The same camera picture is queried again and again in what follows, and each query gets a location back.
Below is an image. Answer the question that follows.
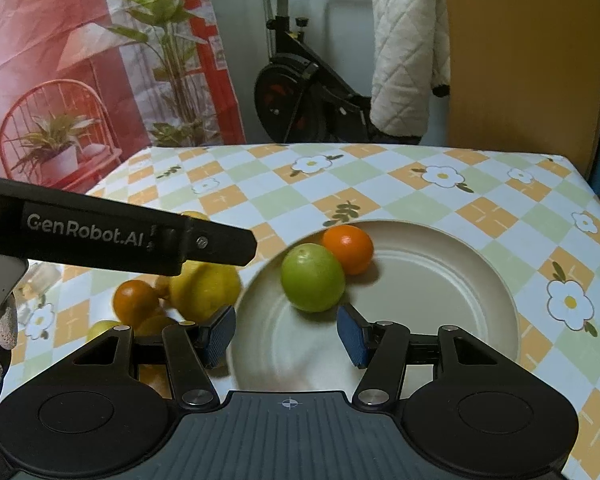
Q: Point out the green tomato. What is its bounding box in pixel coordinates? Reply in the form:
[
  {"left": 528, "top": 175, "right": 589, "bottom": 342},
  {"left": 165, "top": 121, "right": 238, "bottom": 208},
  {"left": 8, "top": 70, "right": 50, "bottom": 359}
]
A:
[
  {"left": 280, "top": 243, "right": 346, "bottom": 313},
  {"left": 86, "top": 320, "right": 119, "bottom": 341}
]

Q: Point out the wooden board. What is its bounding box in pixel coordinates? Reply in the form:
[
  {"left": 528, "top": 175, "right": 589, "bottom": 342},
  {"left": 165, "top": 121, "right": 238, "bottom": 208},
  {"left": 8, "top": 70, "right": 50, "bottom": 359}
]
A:
[{"left": 446, "top": 0, "right": 600, "bottom": 174}]

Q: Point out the red printed backdrop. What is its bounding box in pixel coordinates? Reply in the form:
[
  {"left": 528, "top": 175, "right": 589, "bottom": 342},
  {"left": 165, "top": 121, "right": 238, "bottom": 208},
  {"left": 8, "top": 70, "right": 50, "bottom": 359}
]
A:
[{"left": 0, "top": 0, "right": 245, "bottom": 192}]

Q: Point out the clear plastic wrapper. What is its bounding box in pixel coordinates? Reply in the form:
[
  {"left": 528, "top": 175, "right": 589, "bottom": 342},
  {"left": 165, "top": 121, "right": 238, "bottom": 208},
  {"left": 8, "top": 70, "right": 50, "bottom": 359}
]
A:
[{"left": 14, "top": 262, "right": 61, "bottom": 306}]

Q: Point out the green tomato front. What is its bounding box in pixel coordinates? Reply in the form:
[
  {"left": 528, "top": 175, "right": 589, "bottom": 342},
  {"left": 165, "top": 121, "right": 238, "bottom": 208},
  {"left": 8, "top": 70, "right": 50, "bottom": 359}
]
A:
[{"left": 280, "top": 243, "right": 346, "bottom": 313}]

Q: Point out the small brown longan rear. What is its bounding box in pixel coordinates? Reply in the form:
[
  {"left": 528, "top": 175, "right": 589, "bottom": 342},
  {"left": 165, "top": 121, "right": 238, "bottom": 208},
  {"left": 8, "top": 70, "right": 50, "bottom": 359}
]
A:
[{"left": 154, "top": 275, "right": 171, "bottom": 299}]

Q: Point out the orange yellow tomato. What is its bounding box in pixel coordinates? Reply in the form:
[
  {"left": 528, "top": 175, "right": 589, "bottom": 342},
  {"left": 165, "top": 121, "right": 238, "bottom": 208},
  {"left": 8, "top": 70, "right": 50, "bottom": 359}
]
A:
[{"left": 134, "top": 315, "right": 178, "bottom": 337}]

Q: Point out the white quilted blanket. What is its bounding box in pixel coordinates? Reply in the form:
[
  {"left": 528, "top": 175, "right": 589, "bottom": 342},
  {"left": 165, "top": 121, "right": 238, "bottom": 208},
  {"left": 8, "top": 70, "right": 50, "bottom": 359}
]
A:
[{"left": 370, "top": 0, "right": 451, "bottom": 140}]

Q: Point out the beige round plate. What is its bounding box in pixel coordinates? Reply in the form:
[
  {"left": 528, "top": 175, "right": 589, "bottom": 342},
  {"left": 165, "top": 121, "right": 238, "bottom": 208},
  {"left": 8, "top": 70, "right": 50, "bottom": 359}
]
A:
[{"left": 228, "top": 220, "right": 520, "bottom": 394}]

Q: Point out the black exercise bike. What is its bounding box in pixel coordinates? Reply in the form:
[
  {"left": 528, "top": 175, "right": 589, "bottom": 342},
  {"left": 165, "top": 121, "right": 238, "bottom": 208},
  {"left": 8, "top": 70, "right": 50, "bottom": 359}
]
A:
[{"left": 253, "top": 0, "right": 422, "bottom": 145}]

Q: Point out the dark orange tomato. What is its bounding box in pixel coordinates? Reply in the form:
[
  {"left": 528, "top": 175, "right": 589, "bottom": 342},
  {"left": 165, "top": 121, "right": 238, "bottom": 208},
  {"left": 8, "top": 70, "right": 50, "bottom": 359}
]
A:
[{"left": 112, "top": 280, "right": 160, "bottom": 328}]

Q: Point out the yellow lemon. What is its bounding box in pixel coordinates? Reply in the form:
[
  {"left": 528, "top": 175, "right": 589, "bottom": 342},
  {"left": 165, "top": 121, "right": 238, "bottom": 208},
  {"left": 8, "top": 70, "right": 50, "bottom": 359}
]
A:
[
  {"left": 169, "top": 260, "right": 242, "bottom": 324},
  {"left": 181, "top": 211, "right": 210, "bottom": 221}
]

